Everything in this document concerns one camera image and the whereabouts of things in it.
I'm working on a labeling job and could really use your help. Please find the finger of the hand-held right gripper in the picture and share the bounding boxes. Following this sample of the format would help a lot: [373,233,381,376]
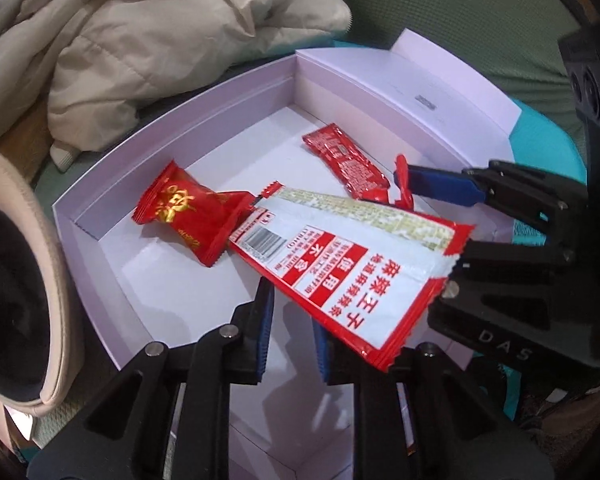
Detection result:
[407,160,588,246]
[445,240,581,306]

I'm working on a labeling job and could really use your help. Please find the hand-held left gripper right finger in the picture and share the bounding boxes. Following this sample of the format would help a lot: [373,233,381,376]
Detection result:
[312,317,556,480]

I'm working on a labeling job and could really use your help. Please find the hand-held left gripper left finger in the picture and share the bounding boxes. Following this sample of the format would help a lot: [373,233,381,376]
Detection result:
[27,277,276,480]

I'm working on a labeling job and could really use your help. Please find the red clear plastic packet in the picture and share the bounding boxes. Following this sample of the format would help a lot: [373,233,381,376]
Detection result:
[392,154,415,211]

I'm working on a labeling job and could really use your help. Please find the long red white snack packet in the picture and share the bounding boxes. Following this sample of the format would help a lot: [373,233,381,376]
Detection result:
[228,182,476,373]

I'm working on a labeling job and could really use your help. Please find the white cardboard box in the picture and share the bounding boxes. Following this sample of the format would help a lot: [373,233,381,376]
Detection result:
[52,29,523,480]

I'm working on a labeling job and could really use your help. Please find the long red sauce packet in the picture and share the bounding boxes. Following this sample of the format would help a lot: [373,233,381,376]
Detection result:
[302,122,392,204]

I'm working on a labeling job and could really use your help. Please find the red gold candy packet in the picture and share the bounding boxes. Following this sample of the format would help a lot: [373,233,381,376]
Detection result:
[132,160,256,268]

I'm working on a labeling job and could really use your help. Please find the teal bubble mailer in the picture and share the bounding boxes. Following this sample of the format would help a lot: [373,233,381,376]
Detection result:
[332,37,588,423]

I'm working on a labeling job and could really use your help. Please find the green sofa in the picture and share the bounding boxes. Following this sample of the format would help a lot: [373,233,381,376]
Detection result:
[5,0,596,461]

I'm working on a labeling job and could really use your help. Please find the beige cap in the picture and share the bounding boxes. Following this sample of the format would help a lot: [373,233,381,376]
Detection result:
[0,147,86,418]

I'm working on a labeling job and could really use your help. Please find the black beanie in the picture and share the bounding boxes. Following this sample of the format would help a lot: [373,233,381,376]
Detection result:
[0,202,48,403]

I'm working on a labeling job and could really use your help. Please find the beige puffer jacket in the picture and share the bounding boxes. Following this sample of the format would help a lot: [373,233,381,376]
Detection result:
[0,0,353,171]

